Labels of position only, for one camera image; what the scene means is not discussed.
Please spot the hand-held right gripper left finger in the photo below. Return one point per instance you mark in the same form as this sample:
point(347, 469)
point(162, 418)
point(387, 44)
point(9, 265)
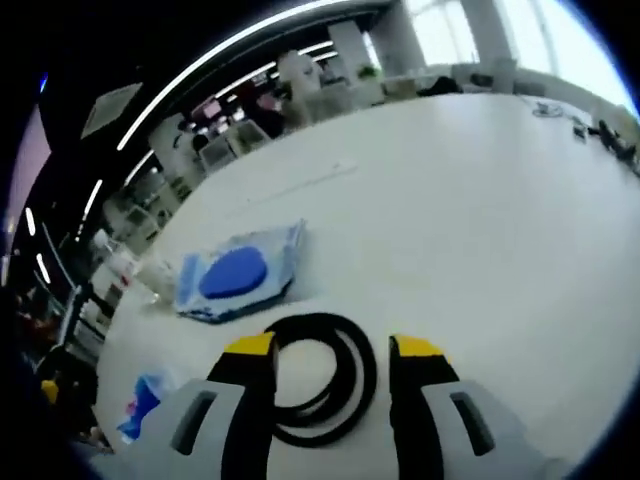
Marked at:
point(245, 410)

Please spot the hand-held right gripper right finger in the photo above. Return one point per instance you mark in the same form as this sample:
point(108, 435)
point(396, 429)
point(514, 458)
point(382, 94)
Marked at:
point(420, 410)

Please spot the blue packet with pink print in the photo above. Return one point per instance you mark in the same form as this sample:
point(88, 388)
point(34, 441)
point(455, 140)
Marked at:
point(145, 400)

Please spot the blue packet with round disc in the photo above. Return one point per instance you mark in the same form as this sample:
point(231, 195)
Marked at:
point(232, 272)

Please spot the potted green plant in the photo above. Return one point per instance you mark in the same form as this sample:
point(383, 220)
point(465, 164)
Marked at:
point(368, 72)

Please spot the curved ceiling light strip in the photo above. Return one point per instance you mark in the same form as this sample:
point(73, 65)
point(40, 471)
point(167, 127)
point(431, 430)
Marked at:
point(200, 65)

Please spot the large wall screen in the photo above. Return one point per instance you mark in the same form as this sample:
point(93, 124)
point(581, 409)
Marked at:
point(27, 180)

